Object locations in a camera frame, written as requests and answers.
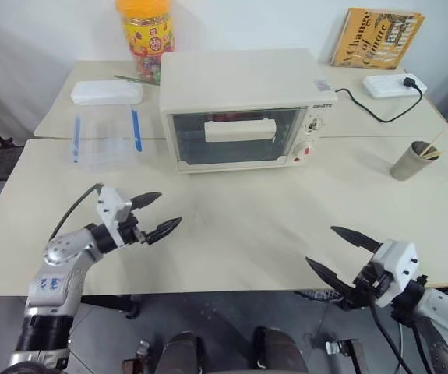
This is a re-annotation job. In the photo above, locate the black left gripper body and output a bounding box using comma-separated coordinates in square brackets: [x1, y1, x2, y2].
[116, 210, 150, 247]

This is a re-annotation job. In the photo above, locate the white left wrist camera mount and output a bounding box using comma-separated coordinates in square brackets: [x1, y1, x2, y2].
[95, 186, 133, 249]

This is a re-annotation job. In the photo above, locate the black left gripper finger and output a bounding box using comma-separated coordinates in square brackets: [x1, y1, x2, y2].
[145, 216, 184, 245]
[129, 191, 164, 210]

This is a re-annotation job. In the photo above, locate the white power strip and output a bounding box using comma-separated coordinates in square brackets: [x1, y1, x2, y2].
[362, 73, 429, 99]

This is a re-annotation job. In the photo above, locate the long wooden stick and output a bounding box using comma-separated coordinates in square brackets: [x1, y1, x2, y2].
[421, 130, 446, 157]

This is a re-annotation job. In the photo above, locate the yellow hardcover book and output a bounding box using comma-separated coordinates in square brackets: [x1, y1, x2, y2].
[329, 7, 427, 72]

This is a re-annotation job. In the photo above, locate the clear container with blue clasps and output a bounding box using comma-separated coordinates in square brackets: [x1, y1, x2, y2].
[68, 104, 143, 175]

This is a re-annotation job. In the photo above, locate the grey sneaker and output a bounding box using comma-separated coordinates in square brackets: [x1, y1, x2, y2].
[294, 288, 344, 304]

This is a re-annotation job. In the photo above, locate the dark rounded shape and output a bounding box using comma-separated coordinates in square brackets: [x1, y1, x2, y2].
[160, 330, 206, 374]

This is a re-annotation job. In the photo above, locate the thin green stick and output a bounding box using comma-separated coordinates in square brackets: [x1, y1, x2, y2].
[113, 74, 161, 86]

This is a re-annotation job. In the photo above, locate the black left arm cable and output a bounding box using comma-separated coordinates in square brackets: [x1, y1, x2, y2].
[48, 181, 104, 241]

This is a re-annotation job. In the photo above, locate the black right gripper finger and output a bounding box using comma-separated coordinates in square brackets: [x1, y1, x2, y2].
[329, 225, 383, 256]
[305, 256, 354, 299]

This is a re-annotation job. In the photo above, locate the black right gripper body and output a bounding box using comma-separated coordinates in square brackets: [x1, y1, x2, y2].
[341, 263, 395, 312]

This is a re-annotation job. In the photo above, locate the cream toaster oven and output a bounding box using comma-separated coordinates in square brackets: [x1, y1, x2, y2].
[158, 48, 338, 175]

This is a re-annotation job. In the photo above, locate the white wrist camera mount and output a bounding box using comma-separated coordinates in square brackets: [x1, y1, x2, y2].
[370, 238, 420, 309]
[95, 186, 133, 249]

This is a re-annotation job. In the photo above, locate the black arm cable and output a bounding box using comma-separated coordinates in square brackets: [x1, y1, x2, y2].
[48, 181, 104, 241]
[367, 303, 414, 374]

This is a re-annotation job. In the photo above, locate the black table base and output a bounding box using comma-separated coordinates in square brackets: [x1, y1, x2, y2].
[81, 294, 143, 321]

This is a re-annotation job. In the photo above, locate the candy jar with orange lid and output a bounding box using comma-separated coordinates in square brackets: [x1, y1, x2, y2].
[115, 0, 177, 84]

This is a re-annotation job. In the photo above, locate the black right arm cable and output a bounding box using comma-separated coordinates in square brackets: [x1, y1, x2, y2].
[367, 303, 414, 374]

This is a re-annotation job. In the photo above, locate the white plastic container lid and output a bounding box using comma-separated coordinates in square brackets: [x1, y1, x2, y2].
[69, 79, 145, 107]

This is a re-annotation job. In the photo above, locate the grey metal cup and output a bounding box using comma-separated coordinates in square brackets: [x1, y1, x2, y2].
[389, 140, 443, 182]

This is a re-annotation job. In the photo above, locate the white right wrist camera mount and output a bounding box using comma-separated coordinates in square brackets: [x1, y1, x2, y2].
[370, 238, 420, 309]

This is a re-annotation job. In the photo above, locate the black power cable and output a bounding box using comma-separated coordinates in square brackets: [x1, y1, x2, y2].
[333, 77, 428, 124]

